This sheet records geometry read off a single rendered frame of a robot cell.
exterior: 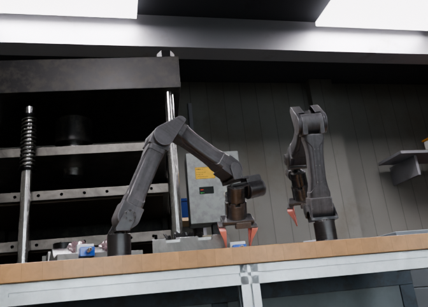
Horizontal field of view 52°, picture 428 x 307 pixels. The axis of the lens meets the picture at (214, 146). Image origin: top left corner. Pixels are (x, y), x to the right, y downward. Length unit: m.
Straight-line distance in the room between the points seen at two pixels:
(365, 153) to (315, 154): 4.24
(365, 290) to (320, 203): 0.38
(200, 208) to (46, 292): 1.47
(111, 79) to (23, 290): 1.63
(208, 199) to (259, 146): 2.70
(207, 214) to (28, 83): 1.19
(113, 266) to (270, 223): 3.92
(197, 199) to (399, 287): 1.19
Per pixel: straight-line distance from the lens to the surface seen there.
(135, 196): 1.24
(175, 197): 2.29
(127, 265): 1.03
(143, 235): 2.33
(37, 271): 1.05
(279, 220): 4.92
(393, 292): 1.67
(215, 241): 1.52
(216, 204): 2.44
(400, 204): 5.65
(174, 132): 1.33
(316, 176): 1.37
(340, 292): 1.59
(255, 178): 1.45
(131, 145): 2.48
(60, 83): 2.54
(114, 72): 2.53
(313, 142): 1.38
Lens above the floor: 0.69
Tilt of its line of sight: 19 degrees up
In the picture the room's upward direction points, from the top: 6 degrees counter-clockwise
